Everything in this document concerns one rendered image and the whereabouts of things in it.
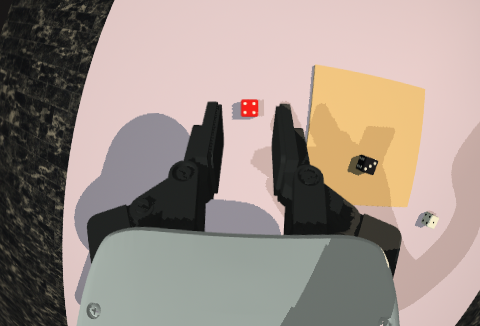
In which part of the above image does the red die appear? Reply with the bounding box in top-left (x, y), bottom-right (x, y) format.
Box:
top-left (241, 99), bottom-right (258, 117)

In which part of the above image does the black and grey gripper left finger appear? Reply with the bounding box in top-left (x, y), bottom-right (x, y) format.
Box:
top-left (87, 102), bottom-right (224, 264)

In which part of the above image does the orange mat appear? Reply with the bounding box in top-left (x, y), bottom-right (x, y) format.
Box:
top-left (306, 64), bottom-right (425, 207)

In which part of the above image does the white die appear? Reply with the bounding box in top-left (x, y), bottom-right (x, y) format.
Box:
top-left (421, 211), bottom-right (439, 229)

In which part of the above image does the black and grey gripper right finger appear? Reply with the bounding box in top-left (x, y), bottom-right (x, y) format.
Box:
top-left (272, 104), bottom-right (402, 277)

